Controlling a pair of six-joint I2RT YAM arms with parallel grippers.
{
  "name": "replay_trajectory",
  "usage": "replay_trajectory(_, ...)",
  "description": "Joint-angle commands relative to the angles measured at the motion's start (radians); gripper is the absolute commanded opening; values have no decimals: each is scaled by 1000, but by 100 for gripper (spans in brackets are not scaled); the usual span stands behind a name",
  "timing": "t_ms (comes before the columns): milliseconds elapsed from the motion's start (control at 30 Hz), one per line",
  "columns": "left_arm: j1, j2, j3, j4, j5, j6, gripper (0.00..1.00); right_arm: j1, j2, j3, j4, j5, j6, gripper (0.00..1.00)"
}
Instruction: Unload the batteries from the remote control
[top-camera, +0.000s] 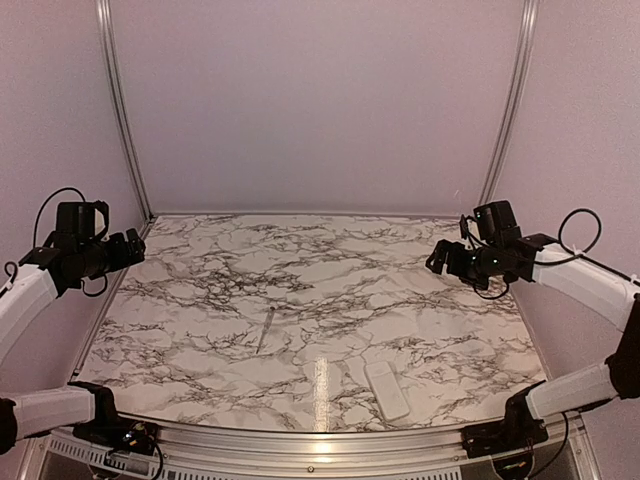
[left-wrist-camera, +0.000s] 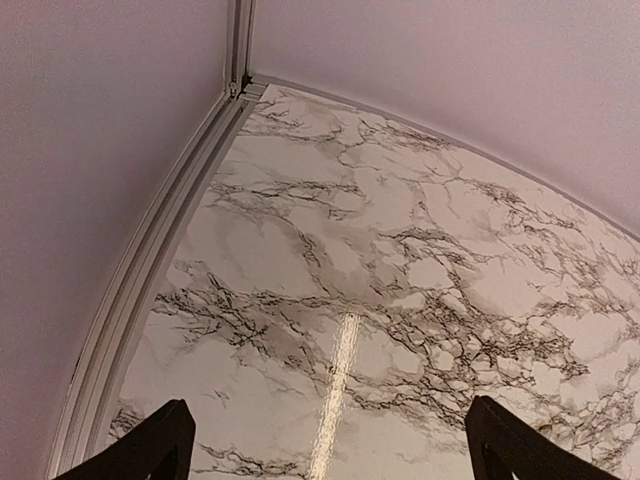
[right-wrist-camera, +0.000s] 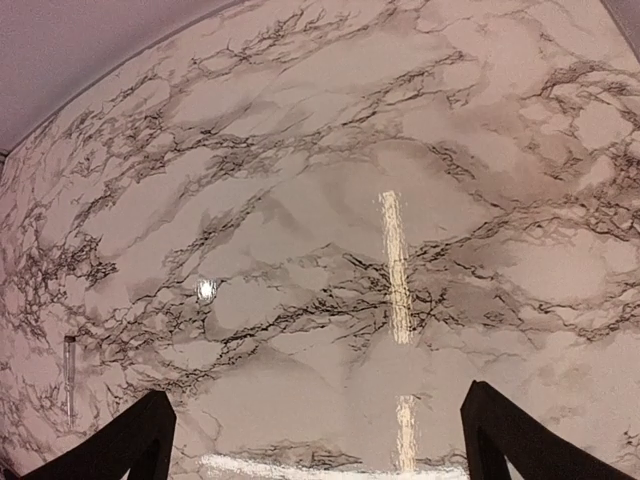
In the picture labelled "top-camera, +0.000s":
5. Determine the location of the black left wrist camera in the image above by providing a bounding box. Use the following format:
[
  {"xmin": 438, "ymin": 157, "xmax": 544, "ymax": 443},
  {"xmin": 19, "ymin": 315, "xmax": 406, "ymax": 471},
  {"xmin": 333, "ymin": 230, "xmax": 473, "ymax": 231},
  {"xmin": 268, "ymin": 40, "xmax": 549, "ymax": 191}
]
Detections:
[{"xmin": 55, "ymin": 200, "xmax": 110, "ymax": 240}]

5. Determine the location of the right aluminium frame post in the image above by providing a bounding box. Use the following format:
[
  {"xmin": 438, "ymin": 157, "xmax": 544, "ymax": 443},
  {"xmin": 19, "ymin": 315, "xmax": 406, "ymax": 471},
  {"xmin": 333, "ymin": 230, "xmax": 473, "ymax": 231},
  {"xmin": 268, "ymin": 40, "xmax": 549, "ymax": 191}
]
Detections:
[{"xmin": 479, "ymin": 0, "xmax": 540, "ymax": 204}]

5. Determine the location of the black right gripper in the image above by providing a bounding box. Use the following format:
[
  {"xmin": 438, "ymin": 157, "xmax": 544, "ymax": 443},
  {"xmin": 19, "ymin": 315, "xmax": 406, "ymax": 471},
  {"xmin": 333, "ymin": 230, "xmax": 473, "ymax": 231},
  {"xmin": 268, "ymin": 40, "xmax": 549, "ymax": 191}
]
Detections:
[{"xmin": 425, "ymin": 239, "xmax": 500, "ymax": 290}]

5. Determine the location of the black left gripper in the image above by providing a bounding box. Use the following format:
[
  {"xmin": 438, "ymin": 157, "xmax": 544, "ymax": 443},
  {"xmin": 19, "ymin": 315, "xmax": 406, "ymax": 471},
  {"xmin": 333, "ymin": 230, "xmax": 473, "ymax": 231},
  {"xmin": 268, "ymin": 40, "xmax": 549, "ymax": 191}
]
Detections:
[{"xmin": 77, "ymin": 226, "xmax": 144, "ymax": 279}]

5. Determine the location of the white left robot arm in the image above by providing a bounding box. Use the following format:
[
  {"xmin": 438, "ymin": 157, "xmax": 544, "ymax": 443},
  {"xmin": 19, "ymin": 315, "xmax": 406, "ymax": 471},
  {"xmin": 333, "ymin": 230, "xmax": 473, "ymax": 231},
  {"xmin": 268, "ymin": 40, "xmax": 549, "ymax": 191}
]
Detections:
[{"xmin": 1, "ymin": 229, "xmax": 146, "ymax": 453}]

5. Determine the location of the aluminium frame post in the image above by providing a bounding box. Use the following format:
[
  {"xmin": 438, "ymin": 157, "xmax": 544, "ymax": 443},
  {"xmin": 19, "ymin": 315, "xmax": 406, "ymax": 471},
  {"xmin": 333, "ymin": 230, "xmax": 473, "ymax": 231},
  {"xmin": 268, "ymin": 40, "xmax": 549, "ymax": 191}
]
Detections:
[
  {"xmin": 95, "ymin": 0, "xmax": 154, "ymax": 223},
  {"xmin": 479, "ymin": 0, "xmax": 540, "ymax": 204}
]

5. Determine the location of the left aluminium frame post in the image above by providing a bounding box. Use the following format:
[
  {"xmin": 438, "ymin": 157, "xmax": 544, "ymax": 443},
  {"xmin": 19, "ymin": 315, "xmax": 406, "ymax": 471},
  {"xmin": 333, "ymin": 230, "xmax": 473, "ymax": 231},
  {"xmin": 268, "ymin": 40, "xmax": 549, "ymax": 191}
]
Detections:
[{"xmin": 95, "ymin": 0, "xmax": 154, "ymax": 223}]

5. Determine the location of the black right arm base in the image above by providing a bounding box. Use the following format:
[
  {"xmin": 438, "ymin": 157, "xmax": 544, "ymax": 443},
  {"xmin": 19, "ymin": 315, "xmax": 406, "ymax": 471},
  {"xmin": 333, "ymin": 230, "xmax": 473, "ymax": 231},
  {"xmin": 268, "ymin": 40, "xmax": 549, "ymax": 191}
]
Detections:
[{"xmin": 461, "ymin": 393, "xmax": 549, "ymax": 458}]

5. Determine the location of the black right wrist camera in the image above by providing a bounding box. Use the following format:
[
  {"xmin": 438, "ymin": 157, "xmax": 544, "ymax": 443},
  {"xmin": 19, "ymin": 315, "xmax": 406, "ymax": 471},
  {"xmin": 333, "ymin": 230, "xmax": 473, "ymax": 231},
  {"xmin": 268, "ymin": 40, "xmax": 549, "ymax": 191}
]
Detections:
[{"xmin": 473, "ymin": 200, "xmax": 522, "ymax": 246}]

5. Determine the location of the white remote control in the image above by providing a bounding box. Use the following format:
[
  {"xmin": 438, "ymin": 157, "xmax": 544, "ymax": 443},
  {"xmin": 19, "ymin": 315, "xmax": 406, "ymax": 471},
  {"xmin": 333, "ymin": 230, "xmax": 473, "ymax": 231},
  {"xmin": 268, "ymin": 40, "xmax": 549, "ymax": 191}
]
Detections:
[{"xmin": 364, "ymin": 361, "xmax": 410, "ymax": 422}]

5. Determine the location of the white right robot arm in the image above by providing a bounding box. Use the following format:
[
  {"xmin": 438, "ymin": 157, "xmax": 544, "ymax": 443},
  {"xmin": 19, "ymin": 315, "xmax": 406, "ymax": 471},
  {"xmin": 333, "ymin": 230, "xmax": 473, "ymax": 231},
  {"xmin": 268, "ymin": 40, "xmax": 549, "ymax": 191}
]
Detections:
[{"xmin": 425, "ymin": 234, "xmax": 639, "ymax": 448}]

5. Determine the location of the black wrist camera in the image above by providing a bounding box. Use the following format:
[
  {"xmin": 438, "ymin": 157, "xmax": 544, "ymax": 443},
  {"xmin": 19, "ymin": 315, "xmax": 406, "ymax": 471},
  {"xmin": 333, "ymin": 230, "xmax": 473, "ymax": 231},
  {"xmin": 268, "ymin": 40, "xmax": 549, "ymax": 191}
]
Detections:
[
  {"xmin": 473, "ymin": 200, "xmax": 522, "ymax": 246},
  {"xmin": 55, "ymin": 200, "xmax": 110, "ymax": 240}
]

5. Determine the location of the front aluminium rail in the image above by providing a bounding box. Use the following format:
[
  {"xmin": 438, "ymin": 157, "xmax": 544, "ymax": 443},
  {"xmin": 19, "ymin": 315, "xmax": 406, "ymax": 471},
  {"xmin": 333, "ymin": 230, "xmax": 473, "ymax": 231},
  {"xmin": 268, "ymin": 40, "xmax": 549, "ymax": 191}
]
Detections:
[{"xmin": 29, "ymin": 424, "xmax": 596, "ymax": 480}]

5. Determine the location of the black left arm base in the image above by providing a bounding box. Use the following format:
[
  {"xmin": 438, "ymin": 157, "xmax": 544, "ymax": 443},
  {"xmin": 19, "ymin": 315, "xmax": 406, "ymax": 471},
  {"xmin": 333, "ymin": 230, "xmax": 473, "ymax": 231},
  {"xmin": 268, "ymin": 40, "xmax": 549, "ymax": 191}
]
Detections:
[{"xmin": 68, "ymin": 381, "xmax": 159, "ymax": 456}]

